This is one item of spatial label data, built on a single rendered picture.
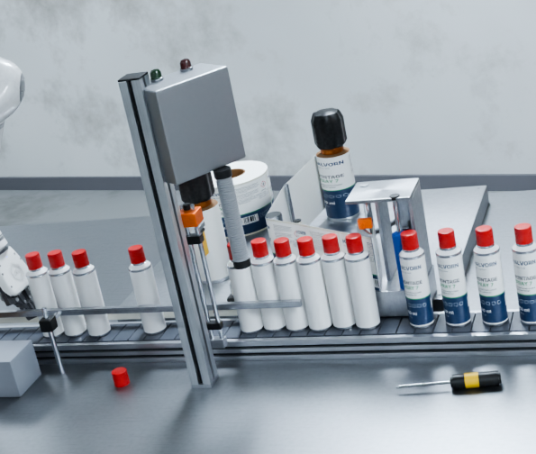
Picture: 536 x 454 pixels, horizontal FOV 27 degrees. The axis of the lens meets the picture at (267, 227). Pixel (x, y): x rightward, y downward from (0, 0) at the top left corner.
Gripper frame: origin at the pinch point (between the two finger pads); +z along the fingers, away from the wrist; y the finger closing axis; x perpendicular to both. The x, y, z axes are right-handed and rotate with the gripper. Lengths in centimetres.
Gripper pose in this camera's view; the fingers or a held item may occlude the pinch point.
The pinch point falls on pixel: (30, 310)
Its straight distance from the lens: 269.1
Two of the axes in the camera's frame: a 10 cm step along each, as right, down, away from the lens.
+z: 5.0, 8.4, 2.1
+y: 3.0, -4.0, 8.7
